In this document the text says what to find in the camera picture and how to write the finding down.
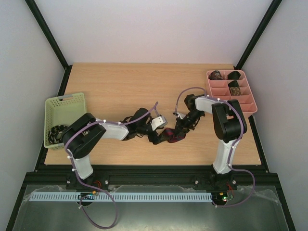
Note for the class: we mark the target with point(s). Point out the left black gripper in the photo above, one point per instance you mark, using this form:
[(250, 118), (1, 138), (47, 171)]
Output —
[(156, 140)]

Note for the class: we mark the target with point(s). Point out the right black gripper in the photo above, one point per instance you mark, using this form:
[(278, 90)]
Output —
[(182, 125)]

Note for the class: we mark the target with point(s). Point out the red navy striped tie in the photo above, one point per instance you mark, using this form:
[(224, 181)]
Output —
[(173, 138)]

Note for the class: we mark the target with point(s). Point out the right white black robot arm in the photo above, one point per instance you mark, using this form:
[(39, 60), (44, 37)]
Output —
[(228, 121)]

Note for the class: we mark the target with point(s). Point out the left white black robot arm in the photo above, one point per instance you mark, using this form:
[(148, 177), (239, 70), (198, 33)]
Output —
[(81, 137)]

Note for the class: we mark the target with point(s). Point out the pink divided organizer tray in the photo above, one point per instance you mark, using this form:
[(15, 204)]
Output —
[(220, 89)]

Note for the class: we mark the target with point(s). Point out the dark floral rolled tie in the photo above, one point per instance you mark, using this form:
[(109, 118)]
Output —
[(215, 75)]

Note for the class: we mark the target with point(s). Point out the brown patterned rolled tie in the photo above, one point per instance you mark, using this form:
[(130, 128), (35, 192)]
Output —
[(235, 91)]

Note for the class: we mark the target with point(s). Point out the black rolled tie middle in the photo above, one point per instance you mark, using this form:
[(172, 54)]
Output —
[(233, 84)]

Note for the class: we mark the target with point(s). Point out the black rolled tie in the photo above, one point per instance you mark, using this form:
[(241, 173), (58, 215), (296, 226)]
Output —
[(233, 84), (234, 75)]

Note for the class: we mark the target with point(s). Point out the black rolled tie back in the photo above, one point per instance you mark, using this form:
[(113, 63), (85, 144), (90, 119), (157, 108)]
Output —
[(234, 75)]

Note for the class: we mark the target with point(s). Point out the green plastic basket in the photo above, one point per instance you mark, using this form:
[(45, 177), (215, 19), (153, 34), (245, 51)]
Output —
[(62, 110)]

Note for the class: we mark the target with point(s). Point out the black white patterned tie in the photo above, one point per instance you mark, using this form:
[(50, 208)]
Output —
[(55, 134)]

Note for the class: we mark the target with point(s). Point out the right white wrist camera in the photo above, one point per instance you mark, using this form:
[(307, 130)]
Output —
[(179, 115)]

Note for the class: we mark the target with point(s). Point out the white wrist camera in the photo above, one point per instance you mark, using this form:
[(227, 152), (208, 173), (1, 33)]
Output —
[(179, 115), (158, 122)]

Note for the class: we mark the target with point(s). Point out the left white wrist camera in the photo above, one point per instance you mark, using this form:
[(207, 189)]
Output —
[(158, 122)]

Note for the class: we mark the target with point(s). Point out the black aluminium frame rail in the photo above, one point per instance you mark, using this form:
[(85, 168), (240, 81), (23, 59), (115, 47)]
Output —
[(197, 177)]

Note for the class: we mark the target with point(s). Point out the light blue cable duct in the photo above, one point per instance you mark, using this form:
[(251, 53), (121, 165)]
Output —
[(121, 197)]

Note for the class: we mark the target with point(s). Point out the right black frame post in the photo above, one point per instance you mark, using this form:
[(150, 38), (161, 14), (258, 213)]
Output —
[(273, 7)]

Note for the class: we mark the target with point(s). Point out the black frame post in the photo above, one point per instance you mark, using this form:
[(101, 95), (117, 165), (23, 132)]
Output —
[(273, 7), (47, 33)]

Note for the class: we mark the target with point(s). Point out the left black frame post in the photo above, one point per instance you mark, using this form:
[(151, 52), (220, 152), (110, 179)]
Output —
[(47, 33)]

